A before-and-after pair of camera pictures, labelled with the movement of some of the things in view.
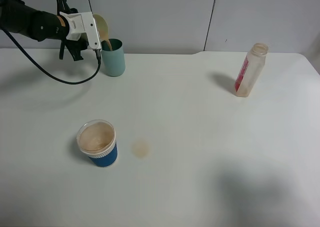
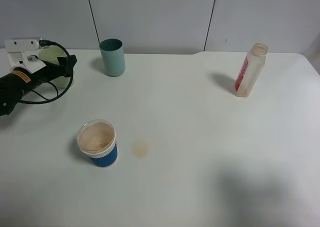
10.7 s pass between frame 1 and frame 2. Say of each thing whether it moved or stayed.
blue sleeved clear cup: stayed
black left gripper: moved
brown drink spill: stayed
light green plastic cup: moved
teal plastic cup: stayed
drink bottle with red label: stayed
